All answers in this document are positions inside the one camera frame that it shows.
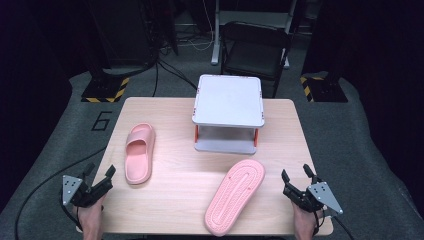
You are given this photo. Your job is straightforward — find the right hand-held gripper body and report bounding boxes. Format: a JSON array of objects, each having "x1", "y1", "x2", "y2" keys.
[{"x1": 283, "y1": 181, "x2": 344, "y2": 215}]

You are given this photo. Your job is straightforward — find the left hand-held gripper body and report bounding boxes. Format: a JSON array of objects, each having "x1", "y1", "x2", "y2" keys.
[{"x1": 61, "y1": 174, "x2": 114, "y2": 208}]

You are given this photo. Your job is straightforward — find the pink slipper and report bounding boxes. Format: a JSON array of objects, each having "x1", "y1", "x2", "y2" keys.
[
  {"x1": 203, "y1": 158, "x2": 266, "y2": 237},
  {"x1": 124, "y1": 122, "x2": 157, "y2": 186}
]

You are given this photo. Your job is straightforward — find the white two-tier shoe rack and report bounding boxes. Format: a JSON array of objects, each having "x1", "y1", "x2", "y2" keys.
[{"x1": 191, "y1": 74, "x2": 266, "y2": 156}]

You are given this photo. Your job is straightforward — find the person's right hand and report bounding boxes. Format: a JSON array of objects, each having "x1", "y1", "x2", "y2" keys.
[{"x1": 291, "y1": 199, "x2": 326, "y2": 237}]

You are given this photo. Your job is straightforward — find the person's left hand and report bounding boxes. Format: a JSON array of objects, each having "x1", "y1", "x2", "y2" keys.
[{"x1": 73, "y1": 195, "x2": 107, "y2": 237}]

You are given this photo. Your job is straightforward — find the black stand base striped tape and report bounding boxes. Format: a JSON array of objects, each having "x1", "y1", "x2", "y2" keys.
[
  {"x1": 299, "y1": 73, "x2": 350, "y2": 104},
  {"x1": 80, "y1": 76, "x2": 131, "y2": 104}
]

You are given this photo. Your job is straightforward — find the black folding chair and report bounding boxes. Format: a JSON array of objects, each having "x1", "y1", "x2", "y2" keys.
[{"x1": 219, "y1": 21, "x2": 292, "y2": 99}]

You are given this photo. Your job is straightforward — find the dark cabinet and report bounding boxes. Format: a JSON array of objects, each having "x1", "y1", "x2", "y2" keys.
[{"x1": 87, "y1": 0, "x2": 160, "y2": 69}]

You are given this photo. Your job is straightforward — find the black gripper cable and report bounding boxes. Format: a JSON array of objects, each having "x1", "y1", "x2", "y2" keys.
[
  {"x1": 13, "y1": 146, "x2": 108, "y2": 240},
  {"x1": 329, "y1": 214, "x2": 356, "y2": 240}
]

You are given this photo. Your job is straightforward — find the black floor cables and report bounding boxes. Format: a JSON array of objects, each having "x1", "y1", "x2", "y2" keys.
[{"x1": 151, "y1": 46, "x2": 199, "y2": 98}]

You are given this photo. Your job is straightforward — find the white metal desk frame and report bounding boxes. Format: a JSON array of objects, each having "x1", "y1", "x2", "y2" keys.
[{"x1": 210, "y1": 0, "x2": 298, "y2": 70}]

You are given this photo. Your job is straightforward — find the white cable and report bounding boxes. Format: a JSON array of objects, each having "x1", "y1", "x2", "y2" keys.
[{"x1": 179, "y1": 0, "x2": 216, "y2": 52}]

